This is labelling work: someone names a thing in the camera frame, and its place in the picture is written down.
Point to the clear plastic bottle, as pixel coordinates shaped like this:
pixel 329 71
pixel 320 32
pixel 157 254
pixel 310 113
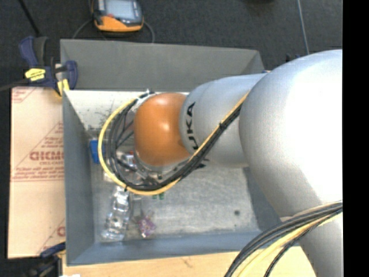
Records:
pixel 116 212

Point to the blue sponge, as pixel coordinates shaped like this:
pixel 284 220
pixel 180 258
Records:
pixel 94 152

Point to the purple patterned packet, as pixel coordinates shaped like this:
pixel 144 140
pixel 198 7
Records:
pixel 146 226

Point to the grey metal bin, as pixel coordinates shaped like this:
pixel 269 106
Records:
pixel 201 206

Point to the brown cardboard board, red print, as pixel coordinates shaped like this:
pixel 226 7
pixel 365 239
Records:
pixel 34 206

